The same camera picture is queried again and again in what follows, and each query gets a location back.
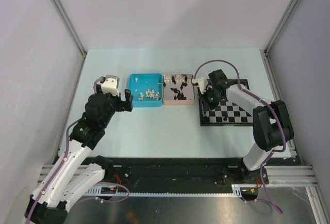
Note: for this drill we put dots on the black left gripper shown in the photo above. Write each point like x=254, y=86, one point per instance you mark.
x=123, y=105

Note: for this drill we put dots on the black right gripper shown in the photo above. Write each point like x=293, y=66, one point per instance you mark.
x=206, y=105

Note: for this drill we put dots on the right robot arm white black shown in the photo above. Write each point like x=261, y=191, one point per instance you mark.
x=272, y=127

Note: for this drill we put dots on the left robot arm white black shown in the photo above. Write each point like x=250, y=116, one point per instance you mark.
x=52, y=200

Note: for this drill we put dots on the white chess pieces cluster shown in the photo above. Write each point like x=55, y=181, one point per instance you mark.
x=149, y=94

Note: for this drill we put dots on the black chess pieces cluster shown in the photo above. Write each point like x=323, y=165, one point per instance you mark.
x=178, y=92

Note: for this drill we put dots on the blue plastic tray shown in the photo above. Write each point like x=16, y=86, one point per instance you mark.
x=146, y=81

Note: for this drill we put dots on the black silver chessboard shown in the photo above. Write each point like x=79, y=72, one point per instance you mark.
x=237, y=116

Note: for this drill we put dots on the pink plastic tray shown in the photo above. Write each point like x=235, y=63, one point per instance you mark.
x=168, y=94

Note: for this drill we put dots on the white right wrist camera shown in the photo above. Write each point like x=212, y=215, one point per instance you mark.
x=202, y=84

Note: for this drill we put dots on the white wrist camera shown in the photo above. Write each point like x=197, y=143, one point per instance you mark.
x=202, y=84
x=111, y=85

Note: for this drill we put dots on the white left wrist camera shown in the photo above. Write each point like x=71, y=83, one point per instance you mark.
x=111, y=85

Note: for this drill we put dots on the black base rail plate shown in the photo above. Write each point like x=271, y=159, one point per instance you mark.
x=183, y=175

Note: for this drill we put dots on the grey cable duct strip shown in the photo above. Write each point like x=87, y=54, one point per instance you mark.
x=95, y=191

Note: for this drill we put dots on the aluminium frame post left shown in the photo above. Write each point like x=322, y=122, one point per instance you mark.
x=69, y=26

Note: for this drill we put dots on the aluminium frame post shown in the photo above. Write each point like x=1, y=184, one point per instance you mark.
x=69, y=26
x=291, y=7

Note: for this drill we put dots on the aluminium frame post right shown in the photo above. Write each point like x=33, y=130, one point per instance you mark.
x=291, y=7

